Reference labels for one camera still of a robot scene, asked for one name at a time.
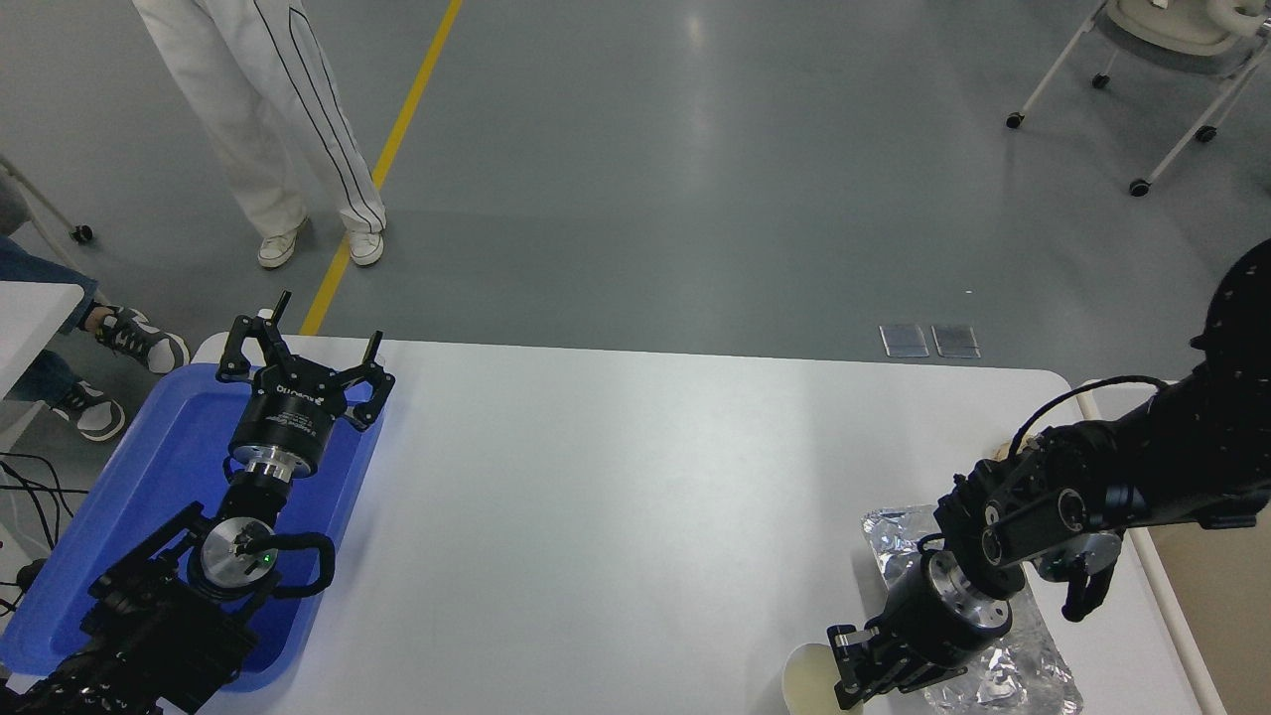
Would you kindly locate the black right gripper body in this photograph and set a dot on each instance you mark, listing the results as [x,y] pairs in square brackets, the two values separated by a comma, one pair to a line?
[928,621]

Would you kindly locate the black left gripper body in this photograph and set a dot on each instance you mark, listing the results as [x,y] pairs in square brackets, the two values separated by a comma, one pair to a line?
[288,417]

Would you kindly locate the white paper cup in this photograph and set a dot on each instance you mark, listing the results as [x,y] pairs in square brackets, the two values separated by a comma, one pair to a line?
[809,680]

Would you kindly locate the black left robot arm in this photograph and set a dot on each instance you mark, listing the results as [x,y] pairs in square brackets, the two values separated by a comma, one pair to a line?
[149,636]

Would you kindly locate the seated person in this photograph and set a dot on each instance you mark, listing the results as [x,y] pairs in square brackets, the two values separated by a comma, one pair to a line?
[139,338]

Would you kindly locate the crumpled silver foil tray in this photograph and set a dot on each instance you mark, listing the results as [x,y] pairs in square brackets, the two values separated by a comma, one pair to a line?
[1033,675]

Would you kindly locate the blue plastic tray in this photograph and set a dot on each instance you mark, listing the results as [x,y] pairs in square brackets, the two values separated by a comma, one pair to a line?
[149,467]

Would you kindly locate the crumpled tan paper ball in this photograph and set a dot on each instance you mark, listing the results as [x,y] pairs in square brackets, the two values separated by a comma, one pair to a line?
[999,454]

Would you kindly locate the grey chair leg with caster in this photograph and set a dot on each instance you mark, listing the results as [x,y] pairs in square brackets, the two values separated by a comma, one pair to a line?
[81,234]

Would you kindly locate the small white side table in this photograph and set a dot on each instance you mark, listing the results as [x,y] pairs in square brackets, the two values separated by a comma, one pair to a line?
[30,318]

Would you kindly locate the standing person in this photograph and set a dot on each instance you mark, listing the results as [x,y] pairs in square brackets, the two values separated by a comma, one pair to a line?
[298,129]

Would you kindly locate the metal floor plate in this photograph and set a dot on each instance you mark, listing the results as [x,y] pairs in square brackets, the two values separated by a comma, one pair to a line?
[904,341]
[956,341]

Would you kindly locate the large pale bin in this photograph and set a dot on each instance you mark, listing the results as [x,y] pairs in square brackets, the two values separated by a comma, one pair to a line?
[1231,616]

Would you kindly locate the white-framed rolling chair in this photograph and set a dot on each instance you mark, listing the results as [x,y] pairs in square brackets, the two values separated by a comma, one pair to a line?
[1172,30]

